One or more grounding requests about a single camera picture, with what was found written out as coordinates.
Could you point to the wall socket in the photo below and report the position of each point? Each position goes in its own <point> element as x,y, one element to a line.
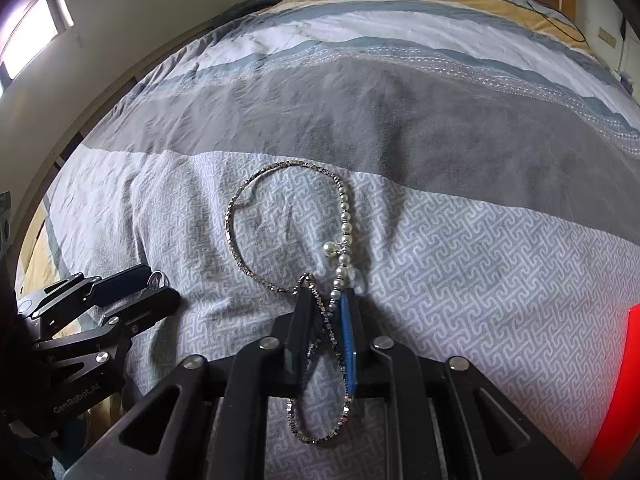
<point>607,38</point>

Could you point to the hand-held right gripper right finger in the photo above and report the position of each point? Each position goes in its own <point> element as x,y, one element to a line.
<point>347,340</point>

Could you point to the purple tissue box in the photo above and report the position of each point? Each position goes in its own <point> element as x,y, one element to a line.
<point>626,82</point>

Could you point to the striped grey bed blanket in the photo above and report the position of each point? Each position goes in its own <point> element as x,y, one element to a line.
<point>425,135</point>

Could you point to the red cardboard box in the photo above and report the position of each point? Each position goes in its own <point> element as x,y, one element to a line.
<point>620,400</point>

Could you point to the window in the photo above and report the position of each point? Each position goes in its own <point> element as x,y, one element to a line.
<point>30,30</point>

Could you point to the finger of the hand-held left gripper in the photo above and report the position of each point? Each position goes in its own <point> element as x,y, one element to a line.
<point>150,305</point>
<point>120,280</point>

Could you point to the dark cloth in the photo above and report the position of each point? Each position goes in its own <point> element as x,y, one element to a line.
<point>250,0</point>

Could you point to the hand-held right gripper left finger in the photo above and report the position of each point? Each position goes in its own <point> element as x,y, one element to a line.
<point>302,320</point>

